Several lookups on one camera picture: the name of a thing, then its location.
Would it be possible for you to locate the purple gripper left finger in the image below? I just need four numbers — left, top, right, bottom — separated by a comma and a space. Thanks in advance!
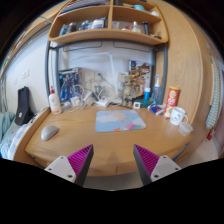
45, 144, 94, 186

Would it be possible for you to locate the blue patterned mouse pad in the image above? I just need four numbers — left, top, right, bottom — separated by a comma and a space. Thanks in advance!
95, 110, 147, 132

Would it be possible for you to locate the wooden desk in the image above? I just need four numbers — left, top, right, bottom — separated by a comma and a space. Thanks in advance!
14, 107, 192, 176

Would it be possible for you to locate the wooden model figure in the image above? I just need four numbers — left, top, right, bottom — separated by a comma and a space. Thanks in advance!
121, 75, 136, 108

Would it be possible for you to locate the white lotion bottle red cap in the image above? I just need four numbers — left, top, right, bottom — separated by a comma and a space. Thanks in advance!
49, 88, 62, 114

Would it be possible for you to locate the red chips can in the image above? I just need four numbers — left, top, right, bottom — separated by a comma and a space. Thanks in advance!
164, 86, 180, 118

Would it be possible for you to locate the white ceramic mug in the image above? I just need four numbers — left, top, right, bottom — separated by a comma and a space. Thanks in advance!
170, 106, 188, 126

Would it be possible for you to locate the grey computer mouse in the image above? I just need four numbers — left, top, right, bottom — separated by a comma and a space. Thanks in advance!
41, 126, 59, 141

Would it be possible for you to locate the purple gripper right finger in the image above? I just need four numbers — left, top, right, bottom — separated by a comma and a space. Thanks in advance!
133, 145, 180, 185

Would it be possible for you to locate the white power strip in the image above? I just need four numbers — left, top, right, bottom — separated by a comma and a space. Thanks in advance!
95, 99, 110, 107

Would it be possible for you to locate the blue spray bottle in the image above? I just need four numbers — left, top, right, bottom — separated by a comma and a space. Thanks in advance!
152, 74, 160, 105

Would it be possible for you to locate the small white clock cube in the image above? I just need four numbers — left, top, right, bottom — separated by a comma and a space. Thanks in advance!
133, 102, 141, 109

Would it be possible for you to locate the clear plastic cup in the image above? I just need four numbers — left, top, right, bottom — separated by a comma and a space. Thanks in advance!
178, 122, 193, 136

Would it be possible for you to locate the black bag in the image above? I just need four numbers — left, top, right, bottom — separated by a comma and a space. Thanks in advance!
15, 86, 34, 126

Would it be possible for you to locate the blue box on desk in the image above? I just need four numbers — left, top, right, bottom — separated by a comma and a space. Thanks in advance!
59, 67, 82, 102

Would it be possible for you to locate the light blue bedding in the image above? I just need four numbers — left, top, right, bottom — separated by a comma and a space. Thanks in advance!
0, 112, 20, 159

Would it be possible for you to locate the wooden wall shelf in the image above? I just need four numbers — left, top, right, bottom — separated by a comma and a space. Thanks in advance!
48, 0, 168, 46

